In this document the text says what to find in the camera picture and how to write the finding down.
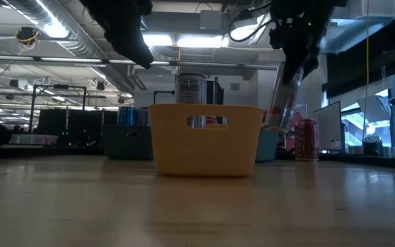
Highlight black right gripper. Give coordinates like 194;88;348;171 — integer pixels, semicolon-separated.
268;6;335;85

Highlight black aluminium frame rail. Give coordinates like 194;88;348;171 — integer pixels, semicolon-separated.
0;145;104;159
319;152;395;169

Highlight grey ceiling junction box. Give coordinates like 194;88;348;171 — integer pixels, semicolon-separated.
199;9;223;31

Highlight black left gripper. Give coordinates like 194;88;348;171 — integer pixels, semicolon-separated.
80;0;155;70

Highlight black metal frame stand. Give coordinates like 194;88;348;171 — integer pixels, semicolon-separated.
28;84;87;133

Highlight grey horizontal ceiling pipe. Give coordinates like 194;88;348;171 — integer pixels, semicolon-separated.
0;54;280;72

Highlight black upright screen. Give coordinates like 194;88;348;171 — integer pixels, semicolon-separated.
206;77;225;106

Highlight dark cylindrical container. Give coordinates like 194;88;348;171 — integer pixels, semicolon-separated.
362;135;384;156

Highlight clear plastic storage tub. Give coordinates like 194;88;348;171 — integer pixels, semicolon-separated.
8;133;58;145

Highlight blue-grey plastic bin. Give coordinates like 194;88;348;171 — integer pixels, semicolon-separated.
101;123;154;161

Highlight teal plastic bin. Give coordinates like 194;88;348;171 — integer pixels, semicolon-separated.
255;126;280;163

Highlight ceiling light panel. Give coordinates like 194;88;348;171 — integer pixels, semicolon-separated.
141;32;229;49

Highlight black equipment cabinets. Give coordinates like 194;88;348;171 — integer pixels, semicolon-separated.
36;108;118;147

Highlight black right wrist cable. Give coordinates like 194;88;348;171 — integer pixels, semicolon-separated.
227;12;274;44

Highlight black ceiling camera yellow cable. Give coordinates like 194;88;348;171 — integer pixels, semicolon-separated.
14;26;41;46

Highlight silver Celsius drink can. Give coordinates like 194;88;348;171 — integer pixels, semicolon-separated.
263;62;305;134
174;73;208;129

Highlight yellow plastic bin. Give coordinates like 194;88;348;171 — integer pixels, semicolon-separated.
148;103;265;178

